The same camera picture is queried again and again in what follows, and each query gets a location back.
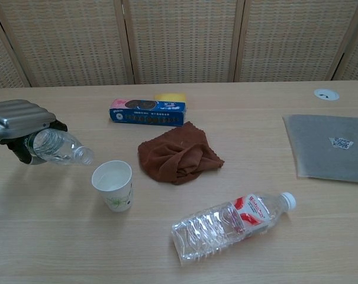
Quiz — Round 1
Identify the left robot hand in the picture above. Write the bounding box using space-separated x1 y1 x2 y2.
0 99 69 166

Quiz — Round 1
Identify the green label plastic bottle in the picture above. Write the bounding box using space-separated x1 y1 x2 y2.
24 128 95 166

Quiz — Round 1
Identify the white paper cup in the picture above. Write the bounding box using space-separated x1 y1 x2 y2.
91 160 134 213

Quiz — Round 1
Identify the red label plastic bottle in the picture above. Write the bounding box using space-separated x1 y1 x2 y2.
170 191 297 266

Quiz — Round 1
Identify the blue cookie box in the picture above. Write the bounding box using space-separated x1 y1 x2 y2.
108 98 188 125

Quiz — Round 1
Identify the yellow sponge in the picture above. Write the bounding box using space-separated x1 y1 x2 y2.
153 92 188 103

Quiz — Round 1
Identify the brown cloth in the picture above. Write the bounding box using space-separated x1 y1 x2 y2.
137 121 225 186

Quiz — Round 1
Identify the woven folding screen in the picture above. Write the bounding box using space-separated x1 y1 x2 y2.
0 0 358 92

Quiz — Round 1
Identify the grey mat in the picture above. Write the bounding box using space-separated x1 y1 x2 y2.
282 114 358 185

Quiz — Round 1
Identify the white QR code sticker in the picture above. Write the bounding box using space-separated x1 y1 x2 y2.
329 137 353 150

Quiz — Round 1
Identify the white cable grommet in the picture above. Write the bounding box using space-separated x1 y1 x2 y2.
313 88 340 102

